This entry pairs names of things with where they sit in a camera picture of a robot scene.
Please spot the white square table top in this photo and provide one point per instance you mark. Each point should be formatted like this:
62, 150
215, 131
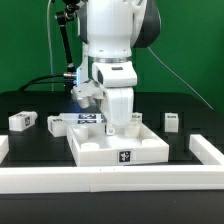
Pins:
134, 145

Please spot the white U-shaped fence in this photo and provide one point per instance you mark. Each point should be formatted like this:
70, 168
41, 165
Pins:
98, 179

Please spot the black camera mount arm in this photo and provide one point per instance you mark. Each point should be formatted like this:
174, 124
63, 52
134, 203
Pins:
62, 18

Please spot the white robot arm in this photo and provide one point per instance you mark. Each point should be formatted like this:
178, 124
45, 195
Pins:
110, 30

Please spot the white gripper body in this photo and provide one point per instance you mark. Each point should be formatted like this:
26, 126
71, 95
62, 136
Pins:
112, 86

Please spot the white sheet with markers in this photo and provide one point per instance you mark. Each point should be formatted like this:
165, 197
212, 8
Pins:
82, 118

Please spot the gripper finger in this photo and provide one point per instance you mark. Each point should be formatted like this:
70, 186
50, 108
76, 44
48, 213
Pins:
110, 130

